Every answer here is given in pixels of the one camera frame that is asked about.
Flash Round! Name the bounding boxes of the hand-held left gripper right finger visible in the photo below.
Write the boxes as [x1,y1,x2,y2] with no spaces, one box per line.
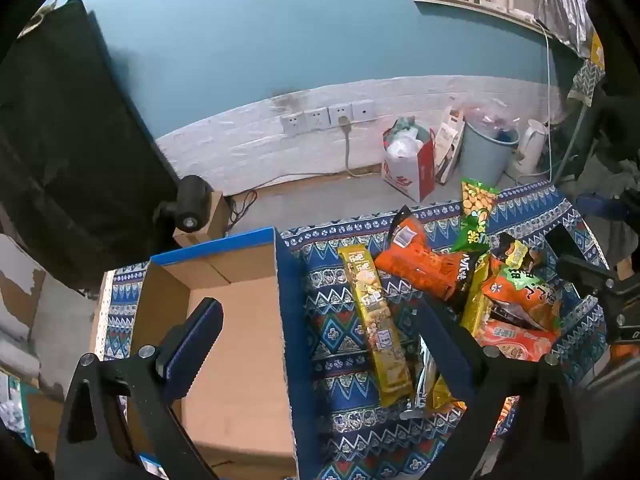
[413,301,587,480]

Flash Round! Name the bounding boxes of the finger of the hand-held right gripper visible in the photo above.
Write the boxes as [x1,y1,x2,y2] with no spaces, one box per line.
[545,224,588,262]
[556,254,622,302]

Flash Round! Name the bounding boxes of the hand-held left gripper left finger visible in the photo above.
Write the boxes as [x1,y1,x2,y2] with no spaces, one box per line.
[54,297,224,480]

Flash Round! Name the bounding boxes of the cardboard box with blue rim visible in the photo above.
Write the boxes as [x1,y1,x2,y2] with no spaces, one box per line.
[127,227,313,480]

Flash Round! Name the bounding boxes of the orange snack packet white print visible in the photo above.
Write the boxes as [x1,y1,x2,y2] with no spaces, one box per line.
[472,317,558,363]

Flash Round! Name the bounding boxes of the small yellow orange snack packet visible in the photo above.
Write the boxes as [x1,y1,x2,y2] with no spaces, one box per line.
[500,232,544,273]

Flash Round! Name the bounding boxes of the silver foil snack packet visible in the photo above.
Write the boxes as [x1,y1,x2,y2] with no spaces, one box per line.
[400,335,451,418]

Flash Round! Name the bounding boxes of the narrow yellow snack packet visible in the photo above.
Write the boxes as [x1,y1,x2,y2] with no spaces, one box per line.
[460,255,494,337]

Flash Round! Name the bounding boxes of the orange snack packet green label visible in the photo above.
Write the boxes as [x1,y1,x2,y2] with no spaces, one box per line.
[482,265,563,333]

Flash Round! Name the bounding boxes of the long yellow snack packet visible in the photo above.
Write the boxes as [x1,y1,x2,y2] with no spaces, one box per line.
[337,244,415,407]

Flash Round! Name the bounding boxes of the dark clothing pile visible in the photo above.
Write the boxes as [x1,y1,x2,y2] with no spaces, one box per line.
[575,150,640,261]

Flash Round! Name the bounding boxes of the orange snack packet black end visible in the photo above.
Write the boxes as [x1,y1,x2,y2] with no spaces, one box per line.
[374,205,468,301]

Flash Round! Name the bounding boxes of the white electric kettle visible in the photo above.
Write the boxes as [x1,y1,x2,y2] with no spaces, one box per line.
[515,119,549,177]

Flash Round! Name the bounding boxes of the blue-grey waste bin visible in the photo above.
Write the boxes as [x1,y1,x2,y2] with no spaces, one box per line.
[457,109,521,187]

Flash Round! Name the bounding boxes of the blue patterned tablecloth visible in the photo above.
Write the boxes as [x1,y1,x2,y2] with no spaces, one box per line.
[95,185,617,480]

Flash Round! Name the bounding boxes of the white and brown paper bag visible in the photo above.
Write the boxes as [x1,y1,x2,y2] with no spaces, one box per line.
[434,107,467,184]

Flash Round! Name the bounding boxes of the red and white paper bag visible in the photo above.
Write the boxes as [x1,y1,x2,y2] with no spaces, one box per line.
[381,117,436,204]

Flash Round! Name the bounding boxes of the grey patterned cloth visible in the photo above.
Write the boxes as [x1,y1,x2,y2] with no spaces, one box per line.
[567,59,607,107]

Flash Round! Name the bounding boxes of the silver foil sheet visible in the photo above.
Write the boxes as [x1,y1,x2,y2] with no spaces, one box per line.
[537,0,592,57]

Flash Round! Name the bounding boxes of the black hanging cloth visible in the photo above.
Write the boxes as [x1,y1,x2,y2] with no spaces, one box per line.
[0,0,183,291]

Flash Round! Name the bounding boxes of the white hanging cable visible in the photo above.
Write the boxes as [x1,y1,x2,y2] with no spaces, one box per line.
[535,20,557,181]

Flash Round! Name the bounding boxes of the black floor cables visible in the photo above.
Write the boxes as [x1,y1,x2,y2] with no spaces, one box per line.
[226,190,259,227]

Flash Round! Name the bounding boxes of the grey plug cable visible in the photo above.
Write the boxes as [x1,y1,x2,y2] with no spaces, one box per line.
[270,116,386,187]

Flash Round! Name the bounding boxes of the wall shelf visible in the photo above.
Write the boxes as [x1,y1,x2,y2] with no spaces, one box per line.
[411,0,557,37]

